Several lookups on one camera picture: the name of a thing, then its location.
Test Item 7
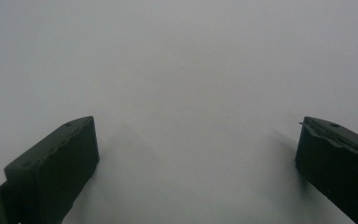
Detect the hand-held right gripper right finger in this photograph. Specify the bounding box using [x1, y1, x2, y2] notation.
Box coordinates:
[295, 116, 358, 224]

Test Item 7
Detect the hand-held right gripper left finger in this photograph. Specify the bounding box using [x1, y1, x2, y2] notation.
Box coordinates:
[3, 115, 101, 224]

